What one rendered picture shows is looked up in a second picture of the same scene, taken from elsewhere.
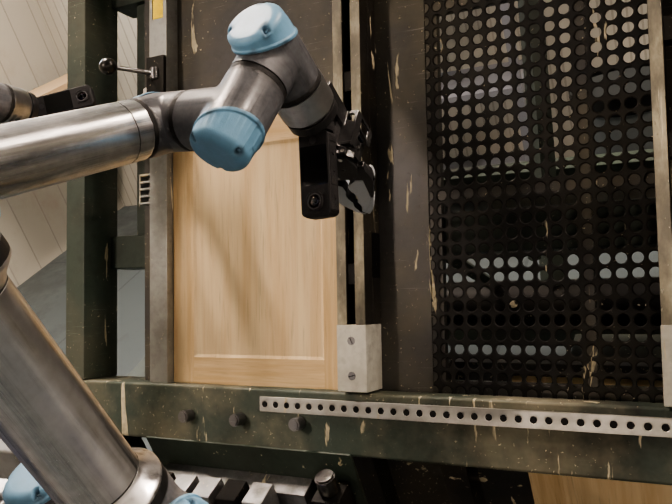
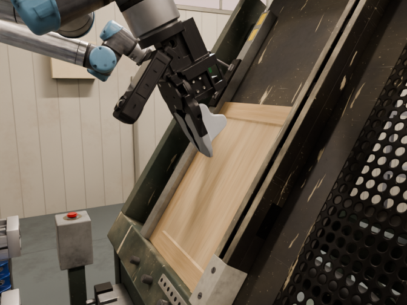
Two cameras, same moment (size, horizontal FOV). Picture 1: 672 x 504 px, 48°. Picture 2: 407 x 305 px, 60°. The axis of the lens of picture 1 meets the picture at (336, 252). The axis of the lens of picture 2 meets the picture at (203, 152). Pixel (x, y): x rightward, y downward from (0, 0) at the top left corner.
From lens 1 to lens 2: 0.74 m
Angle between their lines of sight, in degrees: 34
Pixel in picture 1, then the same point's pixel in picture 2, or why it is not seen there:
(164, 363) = (149, 226)
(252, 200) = (232, 154)
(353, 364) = (205, 288)
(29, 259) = not seen: hidden behind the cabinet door
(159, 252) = (181, 164)
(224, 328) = (180, 223)
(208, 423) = (140, 272)
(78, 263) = (155, 155)
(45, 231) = not seen: hidden behind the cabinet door
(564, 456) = not seen: outside the picture
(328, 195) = (126, 100)
